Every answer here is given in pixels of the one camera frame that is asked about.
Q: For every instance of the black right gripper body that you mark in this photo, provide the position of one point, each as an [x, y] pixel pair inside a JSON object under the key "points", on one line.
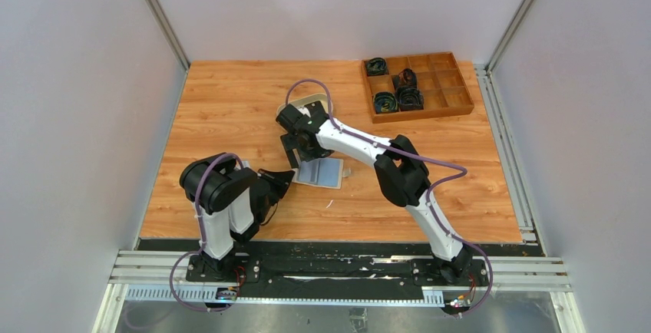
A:
{"points": [[291, 149]]}

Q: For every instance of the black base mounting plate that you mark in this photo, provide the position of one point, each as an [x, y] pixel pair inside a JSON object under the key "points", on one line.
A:
{"points": [[374, 271]]}

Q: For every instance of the cream oval plastic tray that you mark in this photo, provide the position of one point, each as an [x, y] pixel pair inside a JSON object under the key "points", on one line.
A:
{"points": [[308, 104]]}

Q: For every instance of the aluminium rail frame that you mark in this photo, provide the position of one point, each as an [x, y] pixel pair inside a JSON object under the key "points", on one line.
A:
{"points": [[231, 106]]}

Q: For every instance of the white leather card holder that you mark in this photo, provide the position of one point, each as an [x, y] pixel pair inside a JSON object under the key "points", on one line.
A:
{"points": [[324, 173]]}

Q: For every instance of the wooden compartment organizer box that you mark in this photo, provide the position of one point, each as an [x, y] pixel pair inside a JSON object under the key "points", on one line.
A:
{"points": [[440, 81]]}

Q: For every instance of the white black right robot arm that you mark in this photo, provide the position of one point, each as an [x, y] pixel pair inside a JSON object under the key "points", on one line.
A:
{"points": [[403, 180]]}

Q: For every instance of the rolled green black tie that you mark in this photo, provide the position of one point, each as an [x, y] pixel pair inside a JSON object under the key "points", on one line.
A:
{"points": [[385, 102]]}

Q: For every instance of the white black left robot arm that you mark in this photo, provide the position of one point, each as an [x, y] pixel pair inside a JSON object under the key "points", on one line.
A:
{"points": [[232, 202]]}

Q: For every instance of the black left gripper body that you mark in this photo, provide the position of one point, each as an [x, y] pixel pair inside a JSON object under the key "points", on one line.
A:
{"points": [[266, 186]]}

